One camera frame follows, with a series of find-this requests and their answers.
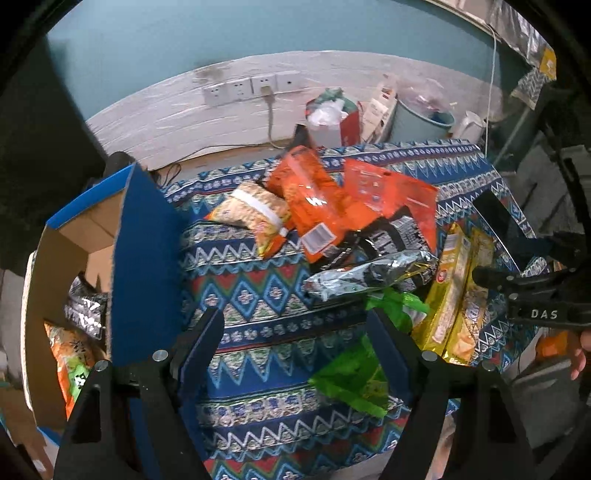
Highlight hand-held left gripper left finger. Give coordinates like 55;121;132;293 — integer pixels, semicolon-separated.
54;307;225;480

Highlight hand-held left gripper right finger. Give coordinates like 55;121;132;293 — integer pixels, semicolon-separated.
367;308;539;480

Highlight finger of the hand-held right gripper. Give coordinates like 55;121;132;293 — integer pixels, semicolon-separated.
517;231;587;277
472;265;532;296

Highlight silver foil snack bag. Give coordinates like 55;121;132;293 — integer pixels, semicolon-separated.
304;249;439;303

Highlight red clear snack packet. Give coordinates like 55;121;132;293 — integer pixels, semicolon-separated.
344;159;439;250

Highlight blue-edged cardboard box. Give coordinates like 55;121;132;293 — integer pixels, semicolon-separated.
21;162;188;444

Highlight person's right hand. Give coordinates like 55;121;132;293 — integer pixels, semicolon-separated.
570;330;591;381

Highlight black metal stand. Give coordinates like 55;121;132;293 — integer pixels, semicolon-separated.
538;88;591;234

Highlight blue patterned blanket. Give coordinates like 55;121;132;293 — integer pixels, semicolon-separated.
161;143;550;480

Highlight black patterned snack bag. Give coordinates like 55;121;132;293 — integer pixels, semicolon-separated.
309;215;437;278

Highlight black silver zigzag snack bag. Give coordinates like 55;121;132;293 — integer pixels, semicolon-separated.
65;277;109;342

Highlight orange and green snack bag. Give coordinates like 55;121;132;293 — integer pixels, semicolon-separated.
44;320;100;421

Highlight white kettle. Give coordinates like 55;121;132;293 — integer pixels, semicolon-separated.
452;112;488;144

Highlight grey zigzag patterned cloth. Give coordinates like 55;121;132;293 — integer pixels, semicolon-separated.
510;69;552;109

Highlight black round fan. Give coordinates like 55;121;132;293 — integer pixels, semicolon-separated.
104;151;137;178

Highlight white paper boxes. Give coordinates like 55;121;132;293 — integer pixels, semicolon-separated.
360;76;400;141

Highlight red and white paper bag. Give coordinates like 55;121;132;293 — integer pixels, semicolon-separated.
305;88;362;148

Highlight silver foil sheet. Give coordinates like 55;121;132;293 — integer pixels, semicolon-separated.
489;0;550;65

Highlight white plastic bag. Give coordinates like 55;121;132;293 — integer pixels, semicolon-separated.
307;99;349;127

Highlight black floor cable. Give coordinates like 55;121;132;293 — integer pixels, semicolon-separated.
154;161;184;188

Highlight white cord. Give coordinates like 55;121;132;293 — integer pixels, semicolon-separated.
482;25;499;155

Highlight grey plug with cable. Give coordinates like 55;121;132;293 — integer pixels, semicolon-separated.
259;85;296;151

